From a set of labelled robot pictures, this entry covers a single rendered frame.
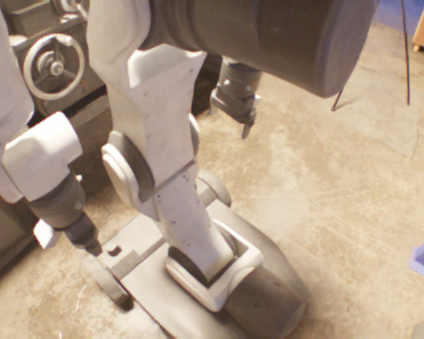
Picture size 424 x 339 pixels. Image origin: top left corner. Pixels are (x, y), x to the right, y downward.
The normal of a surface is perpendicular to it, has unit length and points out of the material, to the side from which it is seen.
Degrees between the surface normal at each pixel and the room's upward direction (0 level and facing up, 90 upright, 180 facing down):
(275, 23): 82
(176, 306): 0
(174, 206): 60
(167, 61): 35
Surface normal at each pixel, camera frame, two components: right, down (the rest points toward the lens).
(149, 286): -0.02, -0.66
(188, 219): 0.62, 0.10
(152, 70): 0.40, -0.25
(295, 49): -0.68, 0.61
